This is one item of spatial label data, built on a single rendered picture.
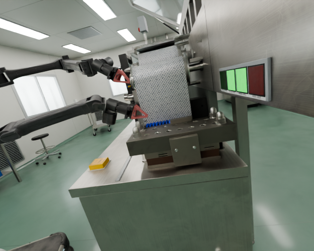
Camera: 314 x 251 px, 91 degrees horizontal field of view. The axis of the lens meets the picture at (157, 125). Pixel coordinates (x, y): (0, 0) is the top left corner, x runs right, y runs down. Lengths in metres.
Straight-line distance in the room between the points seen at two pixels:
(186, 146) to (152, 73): 0.36
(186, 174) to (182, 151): 0.08
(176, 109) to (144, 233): 0.54
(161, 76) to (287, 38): 0.52
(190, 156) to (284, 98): 0.37
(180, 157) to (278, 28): 0.43
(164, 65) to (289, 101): 0.55
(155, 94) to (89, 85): 6.45
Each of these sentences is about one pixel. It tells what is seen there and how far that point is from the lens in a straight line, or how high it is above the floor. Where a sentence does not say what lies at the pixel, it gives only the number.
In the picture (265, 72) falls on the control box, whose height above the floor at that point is 1.20.
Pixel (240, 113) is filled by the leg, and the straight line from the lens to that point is 0.96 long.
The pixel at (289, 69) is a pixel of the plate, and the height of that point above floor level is 1.20.
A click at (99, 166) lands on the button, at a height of 0.92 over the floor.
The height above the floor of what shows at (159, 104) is 1.12.
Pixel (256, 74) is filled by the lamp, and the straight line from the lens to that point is 0.34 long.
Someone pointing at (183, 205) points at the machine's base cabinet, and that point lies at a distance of 0.65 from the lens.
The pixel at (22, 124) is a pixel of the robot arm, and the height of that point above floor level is 1.17.
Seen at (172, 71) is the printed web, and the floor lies 1.25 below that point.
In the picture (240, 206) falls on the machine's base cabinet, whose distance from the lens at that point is 0.69.
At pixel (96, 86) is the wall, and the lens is 6.98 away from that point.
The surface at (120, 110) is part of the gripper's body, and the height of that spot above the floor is 1.13.
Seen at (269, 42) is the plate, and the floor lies 1.24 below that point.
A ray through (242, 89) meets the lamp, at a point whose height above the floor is 1.17.
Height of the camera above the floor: 1.22
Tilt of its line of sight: 15 degrees down
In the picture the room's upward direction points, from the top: 12 degrees counter-clockwise
